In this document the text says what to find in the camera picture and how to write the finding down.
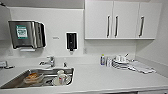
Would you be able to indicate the small wall label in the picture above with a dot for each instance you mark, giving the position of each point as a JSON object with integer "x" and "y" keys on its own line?
{"x": 55, "y": 37}

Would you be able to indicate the blue dish soap bottle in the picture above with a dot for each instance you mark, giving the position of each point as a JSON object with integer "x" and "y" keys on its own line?
{"x": 102, "y": 60}

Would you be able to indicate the small chrome sink fixture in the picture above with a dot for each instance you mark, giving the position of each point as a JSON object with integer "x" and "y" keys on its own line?
{"x": 65, "y": 64}

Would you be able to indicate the steel paper towel dispenser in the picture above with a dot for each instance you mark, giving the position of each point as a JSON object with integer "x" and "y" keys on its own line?
{"x": 26, "y": 35}

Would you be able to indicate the chrome faucet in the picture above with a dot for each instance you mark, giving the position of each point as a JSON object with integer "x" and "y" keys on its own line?
{"x": 49, "y": 61}

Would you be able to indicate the dish with orange food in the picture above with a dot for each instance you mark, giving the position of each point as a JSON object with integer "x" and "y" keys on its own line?
{"x": 32, "y": 78}

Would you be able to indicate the small white bottle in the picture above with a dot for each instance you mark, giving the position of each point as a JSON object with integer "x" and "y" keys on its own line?
{"x": 109, "y": 62}

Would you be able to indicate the stainless steel sink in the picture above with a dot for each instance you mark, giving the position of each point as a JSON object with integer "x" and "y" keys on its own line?
{"x": 13, "y": 81}

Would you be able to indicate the white wall cabinet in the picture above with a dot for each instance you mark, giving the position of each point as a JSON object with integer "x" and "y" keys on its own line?
{"x": 4, "y": 23}
{"x": 123, "y": 20}

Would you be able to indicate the white cup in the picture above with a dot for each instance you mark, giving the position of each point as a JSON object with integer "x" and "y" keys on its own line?
{"x": 61, "y": 76}

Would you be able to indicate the black wall soap dispenser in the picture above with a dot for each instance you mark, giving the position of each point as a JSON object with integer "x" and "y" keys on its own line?
{"x": 70, "y": 41}

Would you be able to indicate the white wall outlet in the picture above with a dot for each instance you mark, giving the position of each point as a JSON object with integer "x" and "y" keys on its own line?
{"x": 85, "y": 50}

